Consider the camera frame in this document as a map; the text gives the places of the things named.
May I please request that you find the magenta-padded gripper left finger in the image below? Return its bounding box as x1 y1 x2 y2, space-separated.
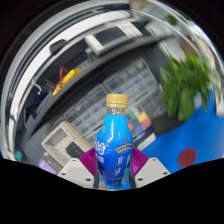
57 148 100 190

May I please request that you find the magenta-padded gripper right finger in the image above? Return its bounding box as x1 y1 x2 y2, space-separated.
129 148 171 189

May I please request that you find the blue drink bottle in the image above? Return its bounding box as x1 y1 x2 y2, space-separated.
94 93 135 192

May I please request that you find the black box with white label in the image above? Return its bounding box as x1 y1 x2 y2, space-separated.
133 126 158 151

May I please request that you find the flat round red coaster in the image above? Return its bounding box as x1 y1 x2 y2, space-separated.
177 148 198 169

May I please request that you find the plain black box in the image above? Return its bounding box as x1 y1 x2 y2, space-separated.
151 111 184 136

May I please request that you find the green potted plant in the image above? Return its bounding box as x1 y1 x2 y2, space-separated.
159 54 218 123

